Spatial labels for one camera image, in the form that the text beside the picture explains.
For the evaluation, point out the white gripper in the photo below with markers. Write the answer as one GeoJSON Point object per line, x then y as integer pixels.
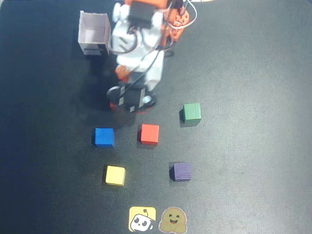
{"type": "Point", "coordinates": [133, 96]}

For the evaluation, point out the purple wooden cube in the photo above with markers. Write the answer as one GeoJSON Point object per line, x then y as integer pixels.
{"type": "Point", "coordinates": [181, 171]}

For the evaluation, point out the white and orange robot arm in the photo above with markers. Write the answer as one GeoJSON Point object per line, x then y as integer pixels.
{"type": "Point", "coordinates": [120, 41]}

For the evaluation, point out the orange wooden cube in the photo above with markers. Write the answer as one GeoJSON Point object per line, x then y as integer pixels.
{"type": "Point", "coordinates": [113, 106]}

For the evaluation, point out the red wooden cube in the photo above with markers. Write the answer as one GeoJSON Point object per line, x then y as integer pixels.
{"type": "Point", "coordinates": [150, 134]}

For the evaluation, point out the green wooden cube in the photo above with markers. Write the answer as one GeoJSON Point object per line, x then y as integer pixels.
{"type": "Point", "coordinates": [192, 112]}

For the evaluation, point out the blue wooden cube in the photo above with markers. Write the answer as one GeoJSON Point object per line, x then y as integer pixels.
{"type": "Point", "coordinates": [104, 137]}

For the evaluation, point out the yellow wooden cube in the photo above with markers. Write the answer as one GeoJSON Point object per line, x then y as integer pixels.
{"type": "Point", "coordinates": [115, 175]}

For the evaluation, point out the white open cardboard box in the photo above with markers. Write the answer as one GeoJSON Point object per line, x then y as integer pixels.
{"type": "Point", "coordinates": [93, 34]}

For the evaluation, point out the black table mat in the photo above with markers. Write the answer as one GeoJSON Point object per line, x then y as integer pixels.
{"type": "Point", "coordinates": [243, 146]}

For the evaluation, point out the yellow robot face sticker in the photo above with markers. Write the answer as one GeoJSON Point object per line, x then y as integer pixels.
{"type": "Point", "coordinates": [142, 219]}

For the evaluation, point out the hugging face emoji sticker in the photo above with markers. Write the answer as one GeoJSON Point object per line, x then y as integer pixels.
{"type": "Point", "coordinates": [173, 219]}

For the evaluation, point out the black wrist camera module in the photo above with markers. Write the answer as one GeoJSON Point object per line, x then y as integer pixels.
{"type": "Point", "coordinates": [132, 98]}

